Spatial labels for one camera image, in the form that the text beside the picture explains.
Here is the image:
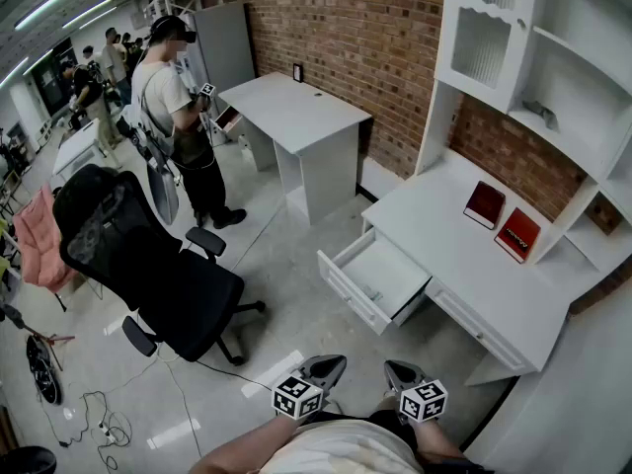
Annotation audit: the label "black office chair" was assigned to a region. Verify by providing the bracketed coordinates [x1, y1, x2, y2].
[51, 163, 268, 367]

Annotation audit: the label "bright red book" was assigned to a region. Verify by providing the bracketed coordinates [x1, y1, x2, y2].
[494, 207, 542, 265]

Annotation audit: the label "grey crumpled bag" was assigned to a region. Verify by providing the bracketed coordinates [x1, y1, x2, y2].
[521, 99, 561, 131]

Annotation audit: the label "red open box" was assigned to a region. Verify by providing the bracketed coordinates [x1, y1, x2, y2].
[215, 105, 244, 133]

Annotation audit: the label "black round stand base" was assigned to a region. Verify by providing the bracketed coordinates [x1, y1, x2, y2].
[24, 333, 64, 407]

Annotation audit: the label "grey cabinet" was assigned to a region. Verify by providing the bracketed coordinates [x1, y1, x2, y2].
[190, 1, 258, 99]

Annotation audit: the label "black round bin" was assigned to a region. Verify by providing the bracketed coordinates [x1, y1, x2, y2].
[0, 445, 58, 474]

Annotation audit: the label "person's white shirt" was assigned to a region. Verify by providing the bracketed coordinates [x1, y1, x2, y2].
[259, 419, 422, 474]

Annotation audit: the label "dark red book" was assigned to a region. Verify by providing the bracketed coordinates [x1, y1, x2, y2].
[462, 180, 507, 231]

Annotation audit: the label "low white table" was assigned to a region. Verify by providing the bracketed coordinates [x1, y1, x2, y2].
[51, 118, 122, 177]

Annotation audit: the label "white drawer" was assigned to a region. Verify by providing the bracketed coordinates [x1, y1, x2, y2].
[316, 227, 434, 336]
[424, 276, 538, 375]

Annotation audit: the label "person's right forearm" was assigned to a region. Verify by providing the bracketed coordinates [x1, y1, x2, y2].
[413, 416, 469, 464]

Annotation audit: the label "person's left forearm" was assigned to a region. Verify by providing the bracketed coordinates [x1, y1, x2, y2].
[190, 414, 303, 474]

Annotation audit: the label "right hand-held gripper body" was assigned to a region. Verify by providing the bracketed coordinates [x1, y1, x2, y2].
[383, 359, 449, 424]

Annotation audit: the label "white desk with hutch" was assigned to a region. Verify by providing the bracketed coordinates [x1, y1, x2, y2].
[359, 0, 632, 388]

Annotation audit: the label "small white desk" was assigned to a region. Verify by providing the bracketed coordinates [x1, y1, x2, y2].
[216, 70, 373, 226]

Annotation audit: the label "tangled floor cables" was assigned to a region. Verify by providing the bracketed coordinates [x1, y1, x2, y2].
[61, 355, 204, 472]

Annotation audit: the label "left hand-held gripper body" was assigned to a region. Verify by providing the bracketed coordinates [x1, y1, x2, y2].
[271, 355, 348, 422]

